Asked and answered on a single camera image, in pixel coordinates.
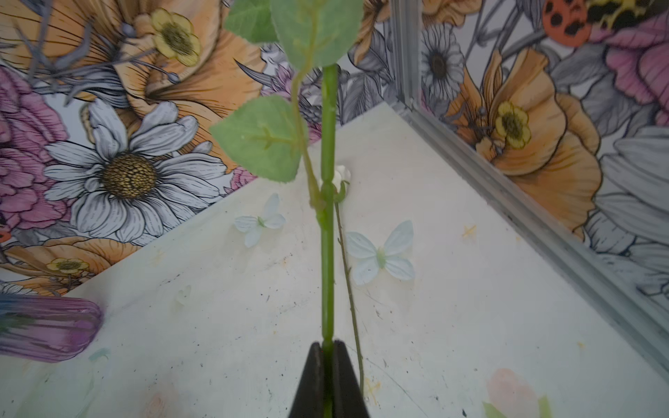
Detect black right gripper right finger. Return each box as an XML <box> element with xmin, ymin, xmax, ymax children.
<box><xmin>332</xmin><ymin>341</ymin><xmax>369</xmax><ymax>418</ymax></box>

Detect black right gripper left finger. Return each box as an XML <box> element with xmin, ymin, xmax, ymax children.
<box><xmin>289</xmin><ymin>342</ymin><xmax>326</xmax><ymax>418</ymax></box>

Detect orange rose stem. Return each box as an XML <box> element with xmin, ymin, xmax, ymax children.
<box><xmin>209</xmin><ymin>0</ymin><xmax>363</xmax><ymax>417</ymax></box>

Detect blue purple glass vase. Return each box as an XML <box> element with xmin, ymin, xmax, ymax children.
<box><xmin>1</xmin><ymin>294</ymin><xmax>104</xmax><ymax>363</ymax></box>

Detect small white rosebud stem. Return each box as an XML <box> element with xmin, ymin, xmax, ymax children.
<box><xmin>332</xmin><ymin>165</ymin><xmax>364</xmax><ymax>395</ymax></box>

